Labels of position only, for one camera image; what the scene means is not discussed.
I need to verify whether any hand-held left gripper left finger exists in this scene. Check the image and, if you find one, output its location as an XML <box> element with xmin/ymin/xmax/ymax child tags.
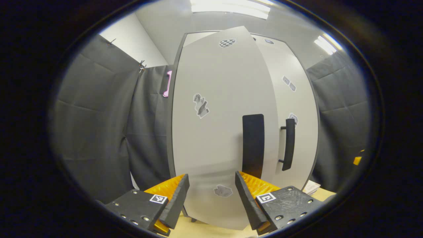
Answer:
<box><xmin>105</xmin><ymin>174</ymin><xmax>191</xmax><ymax>237</ymax></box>

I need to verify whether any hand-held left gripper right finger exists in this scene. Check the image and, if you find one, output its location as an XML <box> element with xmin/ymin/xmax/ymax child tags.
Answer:
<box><xmin>235</xmin><ymin>171</ymin><xmax>326</xmax><ymax>236</ymax></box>

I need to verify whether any grey cabinet door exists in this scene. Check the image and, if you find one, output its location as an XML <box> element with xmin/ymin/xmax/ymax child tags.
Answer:
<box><xmin>172</xmin><ymin>26</ymin><xmax>280</xmax><ymax>231</ymax></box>
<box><xmin>251</xmin><ymin>34</ymin><xmax>320</xmax><ymax>191</ymax></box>

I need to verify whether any grey cabinet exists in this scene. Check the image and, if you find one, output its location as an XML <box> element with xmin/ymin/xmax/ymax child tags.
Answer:
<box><xmin>167</xmin><ymin>30</ymin><xmax>322</xmax><ymax>223</ymax></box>

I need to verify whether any beige cover book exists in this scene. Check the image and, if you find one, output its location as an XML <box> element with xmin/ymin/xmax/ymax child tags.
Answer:
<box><xmin>302</xmin><ymin>180</ymin><xmax>322</xmax><ymax>196</ymax></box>

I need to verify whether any black backdrop cloth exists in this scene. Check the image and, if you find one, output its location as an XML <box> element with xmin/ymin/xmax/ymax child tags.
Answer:
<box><xmin>49</xmin><ymin>34</ymin><xmax>371</xmax><ymax>204</ymax></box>

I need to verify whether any small ceiling light panel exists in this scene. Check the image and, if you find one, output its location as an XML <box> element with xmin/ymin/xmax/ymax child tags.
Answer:
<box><xmin>313</xmin><ymin>33</ymin><xmax>344</xmax><ymax>56</ymax></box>

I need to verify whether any large ceiling light panel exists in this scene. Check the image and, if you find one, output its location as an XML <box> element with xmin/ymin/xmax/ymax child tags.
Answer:
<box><xmin>190</xmin><ymin>0</ymin><xmax>271</xmax><ymax>20</ymax></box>

